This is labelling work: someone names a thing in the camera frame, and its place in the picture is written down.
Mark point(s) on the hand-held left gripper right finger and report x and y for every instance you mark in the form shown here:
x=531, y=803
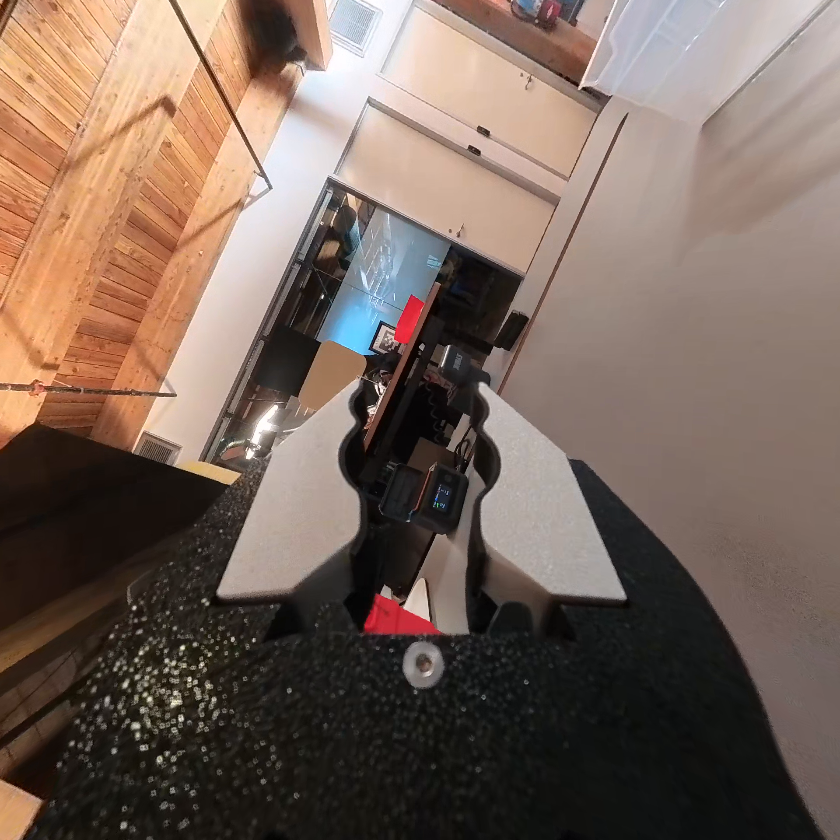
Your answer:
x=544, y=518

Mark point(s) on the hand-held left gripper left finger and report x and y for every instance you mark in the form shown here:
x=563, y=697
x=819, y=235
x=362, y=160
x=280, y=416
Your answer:
x=289, y=512

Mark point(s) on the black charger with display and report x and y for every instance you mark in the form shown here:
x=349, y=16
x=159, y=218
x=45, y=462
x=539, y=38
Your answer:
x=443, y=502

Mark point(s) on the cardboard box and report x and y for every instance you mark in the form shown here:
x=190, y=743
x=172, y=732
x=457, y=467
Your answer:
x=430, y=456

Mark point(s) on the red box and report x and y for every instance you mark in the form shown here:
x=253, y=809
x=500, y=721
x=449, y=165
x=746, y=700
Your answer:
x=394, y=620

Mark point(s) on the wooden shelf board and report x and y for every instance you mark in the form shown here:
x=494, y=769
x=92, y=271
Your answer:
x=400, y=374

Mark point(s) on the black power adapter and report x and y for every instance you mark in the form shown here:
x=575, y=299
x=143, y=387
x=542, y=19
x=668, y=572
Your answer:
x=456, y=364

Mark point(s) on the black panel with plywood rim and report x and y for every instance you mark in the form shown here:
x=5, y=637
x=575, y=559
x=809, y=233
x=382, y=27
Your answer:
x=98, y=512

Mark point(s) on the black white printed tag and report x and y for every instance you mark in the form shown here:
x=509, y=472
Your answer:
x=386, y=338

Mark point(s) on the red card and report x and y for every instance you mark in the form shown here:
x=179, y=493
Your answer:
x=410, y=319

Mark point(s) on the metal rod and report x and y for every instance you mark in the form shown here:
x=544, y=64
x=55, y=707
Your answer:
x=85, y=390

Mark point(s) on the glass partition window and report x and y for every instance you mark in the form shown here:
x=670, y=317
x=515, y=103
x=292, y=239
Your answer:
x=394, y=262

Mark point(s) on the white cabinet unit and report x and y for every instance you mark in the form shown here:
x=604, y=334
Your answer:
x=459, y=164

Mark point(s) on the white wall vent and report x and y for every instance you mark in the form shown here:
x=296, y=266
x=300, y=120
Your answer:
x=354, y=23
x=157, y=449

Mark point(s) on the black wall box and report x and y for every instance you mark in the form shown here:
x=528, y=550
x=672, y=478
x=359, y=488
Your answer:
x=512, y=331

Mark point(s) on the black metal rail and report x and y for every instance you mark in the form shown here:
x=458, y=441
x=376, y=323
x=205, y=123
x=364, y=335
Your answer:
x=220, y=88

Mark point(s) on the wooden wall shelf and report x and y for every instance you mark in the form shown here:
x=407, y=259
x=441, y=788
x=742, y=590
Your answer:
x=525, y=39

